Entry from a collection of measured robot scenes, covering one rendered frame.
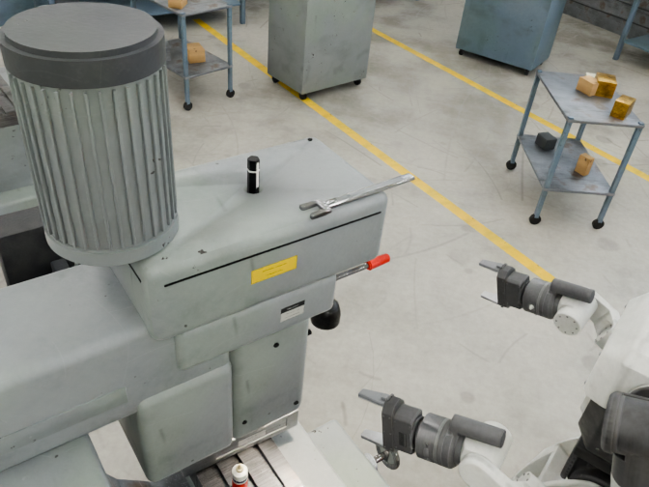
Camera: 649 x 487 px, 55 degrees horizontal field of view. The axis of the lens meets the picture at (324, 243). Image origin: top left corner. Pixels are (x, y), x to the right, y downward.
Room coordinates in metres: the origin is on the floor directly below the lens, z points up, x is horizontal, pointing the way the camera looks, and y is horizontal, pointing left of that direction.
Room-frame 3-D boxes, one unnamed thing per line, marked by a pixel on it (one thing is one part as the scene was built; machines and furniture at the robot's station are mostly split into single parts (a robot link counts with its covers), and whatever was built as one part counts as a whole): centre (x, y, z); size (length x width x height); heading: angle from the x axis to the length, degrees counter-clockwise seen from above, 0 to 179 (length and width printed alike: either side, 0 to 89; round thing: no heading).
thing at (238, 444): (1.07, 0.21, 1.02); 0.35 x 0.15 x 0.11; 126
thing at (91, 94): (0.78, 0.33, 2.05); 0.20 x 0.20 x 0.32
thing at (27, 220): (1.01, 0.58, 1.62); 0.20 x 0.09 x 0.21; 128
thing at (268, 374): (0.93, 0.14, 1.47); 0.21 x 0.19 x 0.32; 38
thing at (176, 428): (0.81, 0.29, 1.47); 0.24 x 0.19 x 0.26; 38
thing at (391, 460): (1.24, -0.26, 0.67); 0.16 x 0.12 x 0.12; 128
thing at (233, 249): (0.92, 0.15, 1.81); 0.47 x 0.26 x 0.16; 128
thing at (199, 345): (0.90, 0.17, 1.68); 0.34 x 0.24 x 0.10; 128
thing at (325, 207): (0.94, -0.06, 1.89); 0.24 x 0.04 x 0.01; 129
